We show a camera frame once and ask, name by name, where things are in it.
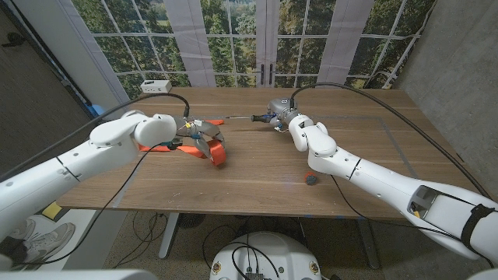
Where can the blue floor object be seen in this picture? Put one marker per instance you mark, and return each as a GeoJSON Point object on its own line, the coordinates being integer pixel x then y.
{"type": "Point", "coordinates": [96, 110]}

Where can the yellow black foam pad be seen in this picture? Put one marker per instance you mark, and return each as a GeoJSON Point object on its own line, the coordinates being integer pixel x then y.
{"type": "Point", "coordinates": [51, 211]}

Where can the white table leg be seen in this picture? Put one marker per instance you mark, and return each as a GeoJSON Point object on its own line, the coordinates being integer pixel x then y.
{"type": "Point", "coordinates": [169, 233]}

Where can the white power strip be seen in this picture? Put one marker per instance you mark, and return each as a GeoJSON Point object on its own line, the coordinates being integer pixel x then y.
{"type": "Point", "coordinates": [155, 86]}

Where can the grey table leg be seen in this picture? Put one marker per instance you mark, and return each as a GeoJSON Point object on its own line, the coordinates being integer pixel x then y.
{"type": "Point", "coordinates": [367, 245]}

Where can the black ribbed round object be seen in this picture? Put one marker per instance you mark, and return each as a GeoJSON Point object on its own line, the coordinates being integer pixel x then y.
{"type": "Point", "coordinates": [191, 220]}

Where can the orange ribbon roll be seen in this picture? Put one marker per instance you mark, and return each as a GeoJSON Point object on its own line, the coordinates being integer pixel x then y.
{"type": "Point", "coordinates": [218, 153]}

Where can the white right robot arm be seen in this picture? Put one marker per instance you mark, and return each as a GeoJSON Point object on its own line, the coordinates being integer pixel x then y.
{"type": "Point", "coordinates": [389, 183]}

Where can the grey sneaker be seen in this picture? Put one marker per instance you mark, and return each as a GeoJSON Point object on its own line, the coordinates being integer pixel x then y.
{"type": "Point", "coordinates": [46, 243]}

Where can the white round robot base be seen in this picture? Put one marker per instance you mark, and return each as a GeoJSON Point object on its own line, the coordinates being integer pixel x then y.
{"type": "Point", "coordinates": [280, 253]}

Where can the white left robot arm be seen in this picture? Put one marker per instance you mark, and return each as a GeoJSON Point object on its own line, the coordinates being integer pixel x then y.
{"type": "Point", "coordinates": [97, 155]}

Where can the printed window backdrop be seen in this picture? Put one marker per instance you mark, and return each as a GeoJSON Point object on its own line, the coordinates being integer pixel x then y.
{"type": "Point", "coordinates": [350, 39]}

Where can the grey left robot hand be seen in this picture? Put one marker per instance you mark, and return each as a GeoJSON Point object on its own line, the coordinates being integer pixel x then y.
{"type": "Point", "coordinates": [202, 128]}

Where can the white floor mat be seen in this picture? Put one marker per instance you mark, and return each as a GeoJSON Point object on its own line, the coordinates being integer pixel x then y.
{"type": "Point", "coordinates": [83, 233]}

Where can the small dark round object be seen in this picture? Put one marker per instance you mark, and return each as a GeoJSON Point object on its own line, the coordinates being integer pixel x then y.
{"type": "Point", "coordinates": [310, 179]}

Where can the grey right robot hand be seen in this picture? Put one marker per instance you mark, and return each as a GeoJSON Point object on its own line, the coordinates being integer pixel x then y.
{"type": "Point", "coordinates": [282, 107]}

